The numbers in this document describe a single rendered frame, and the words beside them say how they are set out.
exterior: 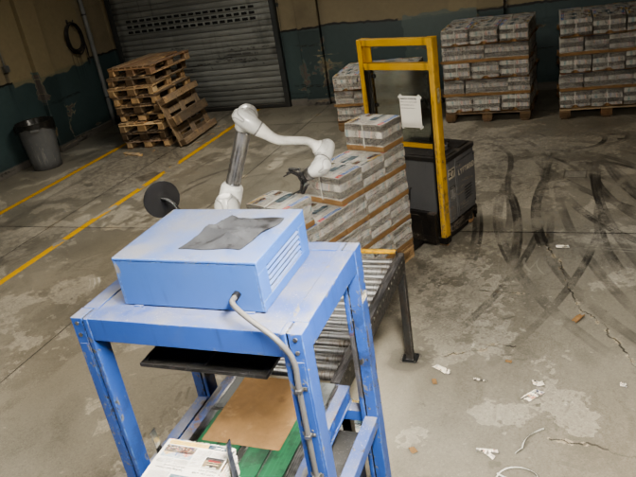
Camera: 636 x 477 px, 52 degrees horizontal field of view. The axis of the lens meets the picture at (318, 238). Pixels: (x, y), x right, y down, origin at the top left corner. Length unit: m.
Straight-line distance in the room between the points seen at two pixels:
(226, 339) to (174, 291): 0.29
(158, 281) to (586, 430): 2.60
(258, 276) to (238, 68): 10.26
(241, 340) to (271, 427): 0.81
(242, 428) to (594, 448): 1.96
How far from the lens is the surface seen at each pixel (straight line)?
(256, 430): 3.01
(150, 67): 10.76
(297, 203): 4.56
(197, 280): 2.38
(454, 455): 3.91
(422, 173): 6.05
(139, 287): 2.54
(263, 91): 12.26
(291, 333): 2.17
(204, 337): 2.35
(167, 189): 3.02
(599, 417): 4.20
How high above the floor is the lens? 2.71
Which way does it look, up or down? 24 degrees down
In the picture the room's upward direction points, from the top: 9 degrees counter-clockwise
